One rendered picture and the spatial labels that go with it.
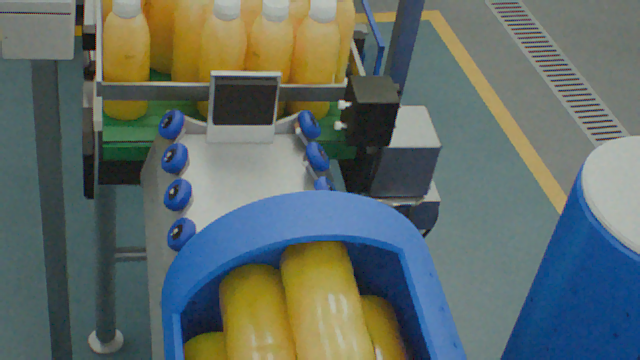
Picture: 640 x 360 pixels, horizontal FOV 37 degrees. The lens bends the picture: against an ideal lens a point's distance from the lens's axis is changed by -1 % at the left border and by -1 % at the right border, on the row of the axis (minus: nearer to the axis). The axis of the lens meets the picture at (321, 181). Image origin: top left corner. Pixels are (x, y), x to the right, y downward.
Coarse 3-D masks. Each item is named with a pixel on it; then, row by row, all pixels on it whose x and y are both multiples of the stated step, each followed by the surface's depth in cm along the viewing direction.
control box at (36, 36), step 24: (0, 0) 132; (24, 0) 133; (48, 0) 134; (72, 0) 136; (0, 24) 135; (24, 24) 135; (48, 24) 136; (72, 24) 138; (24, 48) 138; (48, 48) 139; (72, 48) 139
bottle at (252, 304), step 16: (240, 272) 94; (256, 272) 94; (272, 272) 95; (224, 288) 94; (240, 288) 93; (256, 288) 93; (272, 288) 93; (224, 304) 93; (240, 304) 91; (256, 304) 91; (272, 304) 91; (224, 320) 92; (240, 320) 90; (256, 320) 90; (272, 320) 90; (288, 320) 91; (224, 336) 92; (240, 336) 89; (256, 336) 88; (272, 336) 88; (288, 336) 89; (240, 352) 88; (256, 352) 87; (272, 352) 87; (288, 352) 88
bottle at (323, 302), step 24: (288, 264) 92; (312, 264) 90; (336, 264) 91; (288, 288) 91; (312, 288) 88; (336, 288) 88; (288, 312) 90; (312, 312) 86; (336, 312) 86; (360, 312) 88; (312, 336) 85; (336, 336) 84; (360, 336) 85
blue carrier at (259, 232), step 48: (336, 192) 92; (192, 240) 92; (240, 240) 88; (288, 240) 87; (336, 240) 88; (384, 240) 89; (192, 288) 89; (384, 288) 102; (432, 288) 89; (192, 336) 102; (432, 336) 83
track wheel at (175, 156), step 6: (174, 144) 133; (180, 144) 132; (168, 150) 134; (174, 150) 133; (180, 150) 132; (186, 150) 132; (162, 156) 134; (168, 156) 132; (174, 156) 132; (180, 156) 131; (186, 156) 132; (162, 162) 133; (168, 162) 132; (174, 162) 131; (180, 162) 131; (162, 168) 133; (168, 168) 132; (174, 168) 132; (180, 168) 132
